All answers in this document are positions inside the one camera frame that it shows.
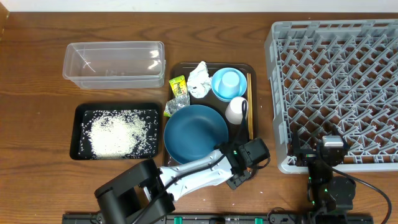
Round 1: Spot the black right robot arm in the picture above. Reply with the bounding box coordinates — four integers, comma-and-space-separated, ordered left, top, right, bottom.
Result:
291, 128, 356, 224

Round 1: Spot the wooden chopstick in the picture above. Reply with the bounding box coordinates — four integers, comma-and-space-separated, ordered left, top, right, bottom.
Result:
246, 73, 252, 140
249, 73, 255, 140

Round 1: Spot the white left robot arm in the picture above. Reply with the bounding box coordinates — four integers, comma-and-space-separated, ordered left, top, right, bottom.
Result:
95, 138, 271, 223

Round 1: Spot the clear plastic bin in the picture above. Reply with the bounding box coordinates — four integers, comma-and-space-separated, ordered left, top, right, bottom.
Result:
63, 41, 165, 89

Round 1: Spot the grey dishwasher rack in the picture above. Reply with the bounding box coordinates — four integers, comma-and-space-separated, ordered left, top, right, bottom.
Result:
264, 19, 397, 174

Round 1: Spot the white napkin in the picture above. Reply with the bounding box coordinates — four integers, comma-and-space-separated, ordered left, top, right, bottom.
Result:
187, 61, 211, 98

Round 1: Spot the dark brown tray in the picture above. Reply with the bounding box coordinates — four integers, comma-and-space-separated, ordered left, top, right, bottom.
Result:
163, 62, 259, 180

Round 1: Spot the dark blue plate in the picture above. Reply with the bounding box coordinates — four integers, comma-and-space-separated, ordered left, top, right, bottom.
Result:
164, 105, 229, 164

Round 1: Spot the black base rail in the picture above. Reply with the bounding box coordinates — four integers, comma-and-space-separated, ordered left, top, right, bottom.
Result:
62, 212, 374, 224

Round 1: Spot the black tray with rice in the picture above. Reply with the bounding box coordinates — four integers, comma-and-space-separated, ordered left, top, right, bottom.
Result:
70, 102, 161, 160

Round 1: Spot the yellow green snack wrapper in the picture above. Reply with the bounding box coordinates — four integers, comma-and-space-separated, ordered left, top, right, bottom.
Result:
169, 75, 188, 97

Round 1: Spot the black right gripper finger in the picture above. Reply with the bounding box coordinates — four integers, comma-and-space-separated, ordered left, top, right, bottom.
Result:
290, 128, 301, 154
332, 126, 349, 146

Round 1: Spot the light blue cup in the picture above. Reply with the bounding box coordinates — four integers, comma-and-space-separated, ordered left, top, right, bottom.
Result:
218, 72, 240, 99

